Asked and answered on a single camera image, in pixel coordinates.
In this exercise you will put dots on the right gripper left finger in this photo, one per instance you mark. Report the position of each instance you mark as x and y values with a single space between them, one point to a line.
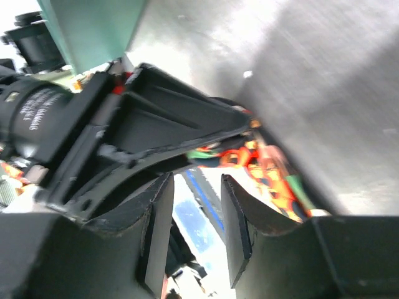
121 254

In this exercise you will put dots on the green compartment tray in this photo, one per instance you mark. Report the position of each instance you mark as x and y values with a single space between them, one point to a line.
90 33

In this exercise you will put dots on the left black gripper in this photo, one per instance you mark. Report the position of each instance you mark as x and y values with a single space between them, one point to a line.
58 138

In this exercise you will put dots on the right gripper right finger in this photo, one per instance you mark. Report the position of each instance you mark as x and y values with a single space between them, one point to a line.
271 256

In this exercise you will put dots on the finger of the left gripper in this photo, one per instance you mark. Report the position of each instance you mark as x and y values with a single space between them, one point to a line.
133 138

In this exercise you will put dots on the red floral patterned tie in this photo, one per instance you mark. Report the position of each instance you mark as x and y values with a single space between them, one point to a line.
278 183

